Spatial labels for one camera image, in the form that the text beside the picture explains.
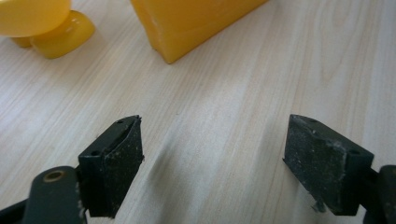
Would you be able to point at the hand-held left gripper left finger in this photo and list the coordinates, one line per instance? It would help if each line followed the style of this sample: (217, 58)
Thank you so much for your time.
(115, 174)

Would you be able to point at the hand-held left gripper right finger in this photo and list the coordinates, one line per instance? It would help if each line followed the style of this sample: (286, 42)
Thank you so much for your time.
(323, 168)

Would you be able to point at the yellow plastic block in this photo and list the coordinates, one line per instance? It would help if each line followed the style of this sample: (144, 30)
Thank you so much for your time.
(183, 26)

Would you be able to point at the yellow rounded plastic toy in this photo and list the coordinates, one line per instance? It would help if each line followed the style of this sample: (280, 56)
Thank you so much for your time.
(43, 23)

